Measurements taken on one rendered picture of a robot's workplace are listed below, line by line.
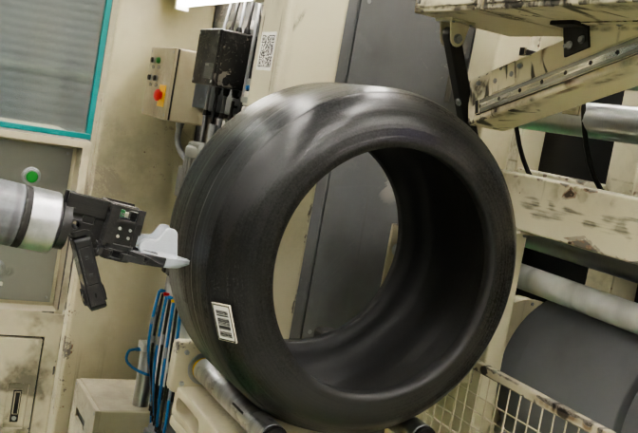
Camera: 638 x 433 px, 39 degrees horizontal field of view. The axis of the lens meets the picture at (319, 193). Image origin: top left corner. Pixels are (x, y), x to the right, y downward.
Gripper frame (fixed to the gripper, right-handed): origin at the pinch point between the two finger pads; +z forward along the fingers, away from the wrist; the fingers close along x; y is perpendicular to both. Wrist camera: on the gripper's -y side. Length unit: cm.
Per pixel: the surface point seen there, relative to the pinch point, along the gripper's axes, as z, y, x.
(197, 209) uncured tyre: 0.3, 9.0, 0.2
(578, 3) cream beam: 41, 55, -23
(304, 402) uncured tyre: 21.3, -15.0, -11.8
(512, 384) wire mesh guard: 63, -7, -9
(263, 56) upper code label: 17, 38, 33
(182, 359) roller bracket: 14.1, -20.7, 23.5
